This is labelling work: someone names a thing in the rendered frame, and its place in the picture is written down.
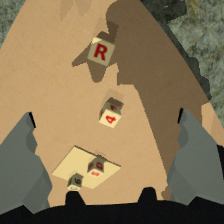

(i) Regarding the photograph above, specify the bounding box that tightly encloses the pale yellow mat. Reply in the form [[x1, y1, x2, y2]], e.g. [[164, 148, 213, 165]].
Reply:
[[52, 146, 121, 189]]

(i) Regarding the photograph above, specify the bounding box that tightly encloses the cream block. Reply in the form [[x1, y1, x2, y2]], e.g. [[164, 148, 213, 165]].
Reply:
[[67, 175, 82, 191], [87, 37, 115, 66], [99, 102, 121, 128], [87, 159, 104, 178]]

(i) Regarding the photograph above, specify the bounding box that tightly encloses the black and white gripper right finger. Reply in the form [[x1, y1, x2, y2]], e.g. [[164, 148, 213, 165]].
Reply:
[[167, 108, 224, 224]]

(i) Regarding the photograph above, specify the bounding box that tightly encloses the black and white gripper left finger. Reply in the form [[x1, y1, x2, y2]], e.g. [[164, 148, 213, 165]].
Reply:
[[0, 112, 52, 224]]

